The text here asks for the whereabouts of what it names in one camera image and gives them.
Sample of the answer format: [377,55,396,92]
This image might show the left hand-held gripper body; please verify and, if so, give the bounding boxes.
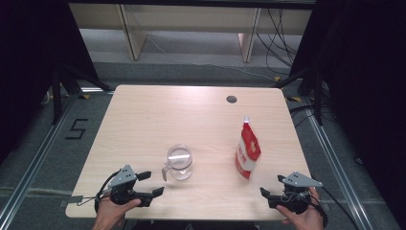
[107,164,153,208]

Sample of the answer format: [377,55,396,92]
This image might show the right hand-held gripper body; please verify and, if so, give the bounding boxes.
[267,172,324,215]

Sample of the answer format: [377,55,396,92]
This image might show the clear jar with taupe handle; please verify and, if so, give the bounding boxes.
[161,144,194,182]

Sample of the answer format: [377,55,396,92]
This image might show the red and white pouch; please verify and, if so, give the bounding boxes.
[235,116,262,182]

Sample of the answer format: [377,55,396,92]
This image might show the person's left hand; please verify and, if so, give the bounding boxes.
[92,197,142,230]

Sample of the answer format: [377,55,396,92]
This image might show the person's right hand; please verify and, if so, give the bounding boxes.
[276,187,325,230]

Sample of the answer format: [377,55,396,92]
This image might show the grey tape strip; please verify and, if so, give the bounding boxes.
[59,195,84,208]

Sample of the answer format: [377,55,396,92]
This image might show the black metal stand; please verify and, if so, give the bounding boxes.
[51,62,113,126]
[273,65,325,127]

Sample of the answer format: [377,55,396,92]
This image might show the black curtain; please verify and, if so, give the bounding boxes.
[289,0,406,226]
[0,0,101,165]

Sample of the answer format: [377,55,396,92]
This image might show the light wooden shelf unit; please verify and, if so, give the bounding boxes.
[68,3,314,63]

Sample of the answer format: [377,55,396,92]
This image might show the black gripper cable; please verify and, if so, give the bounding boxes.
[95,171,122,213]
[310,191,329,228]

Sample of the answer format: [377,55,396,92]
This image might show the thin wire loop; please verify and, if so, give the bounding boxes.
[76,195,111,206]

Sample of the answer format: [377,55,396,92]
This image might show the metal floor rail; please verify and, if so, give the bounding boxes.
[0,91,80,225]
[301,95,375,230]

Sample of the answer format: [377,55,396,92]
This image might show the black floor cable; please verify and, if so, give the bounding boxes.
[320,186,362,230]

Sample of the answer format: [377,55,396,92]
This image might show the bundle of black cables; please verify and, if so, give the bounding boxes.
[256,9,303,77]

